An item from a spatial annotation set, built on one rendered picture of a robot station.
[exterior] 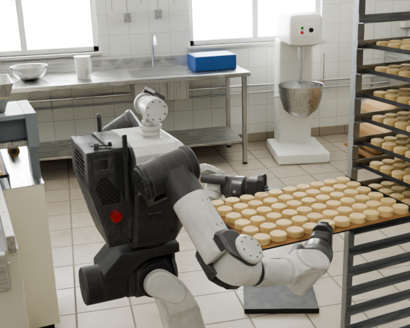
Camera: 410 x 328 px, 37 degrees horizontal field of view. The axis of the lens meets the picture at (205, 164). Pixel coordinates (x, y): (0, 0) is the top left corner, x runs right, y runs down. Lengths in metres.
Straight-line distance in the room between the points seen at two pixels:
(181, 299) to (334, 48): 5.10
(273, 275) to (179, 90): 4.20
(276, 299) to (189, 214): 2.08
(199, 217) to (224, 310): 2.01
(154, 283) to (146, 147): 0.42
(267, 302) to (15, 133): 1.61
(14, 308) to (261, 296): 1.57
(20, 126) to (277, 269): 1.76
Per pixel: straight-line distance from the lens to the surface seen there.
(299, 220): 1.92
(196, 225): 1.45
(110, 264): 1.77
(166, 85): 5.57
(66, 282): 3.84
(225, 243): 1.42
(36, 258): 3.10
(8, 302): 2.40
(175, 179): 1.48
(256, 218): 1.93
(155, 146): 1.63
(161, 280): 1.81
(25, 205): 3.00
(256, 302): 3.45
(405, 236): 2.68
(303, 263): 1.57
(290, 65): 5.98
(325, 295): 3.58
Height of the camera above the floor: 1.77
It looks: 18 degrees down
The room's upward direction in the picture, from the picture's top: 2 degrees counter-clockwise
